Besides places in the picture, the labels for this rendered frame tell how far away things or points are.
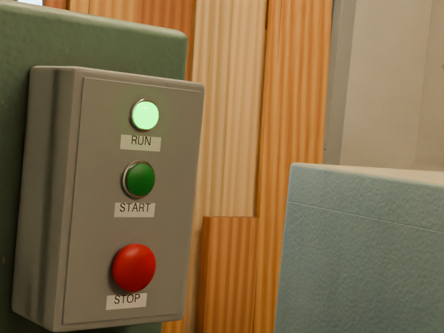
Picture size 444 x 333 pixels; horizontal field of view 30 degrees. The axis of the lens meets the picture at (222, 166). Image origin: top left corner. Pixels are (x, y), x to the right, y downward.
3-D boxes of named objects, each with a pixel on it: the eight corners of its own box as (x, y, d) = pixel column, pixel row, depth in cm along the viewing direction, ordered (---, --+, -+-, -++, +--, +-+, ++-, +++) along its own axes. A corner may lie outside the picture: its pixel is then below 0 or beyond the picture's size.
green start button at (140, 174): (119, 197, 51) (123, 158, 51) (151, 198, 53) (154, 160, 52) (125, 199, 51) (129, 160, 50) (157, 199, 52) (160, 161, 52)
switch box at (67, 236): (7, 311, 54) (28, 65, 53) (136, 301, 60) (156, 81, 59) (53, 335, 49) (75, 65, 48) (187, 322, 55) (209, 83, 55)
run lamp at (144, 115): (128, 129, 51) (131, 97, 51) (154, 132, 52) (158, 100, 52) (134, 131, 50) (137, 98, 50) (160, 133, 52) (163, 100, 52)
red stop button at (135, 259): (107, 291, 51) (111, 242, 51) (147, 288, 53) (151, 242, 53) (116, 294, 50) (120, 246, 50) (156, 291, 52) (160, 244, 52)
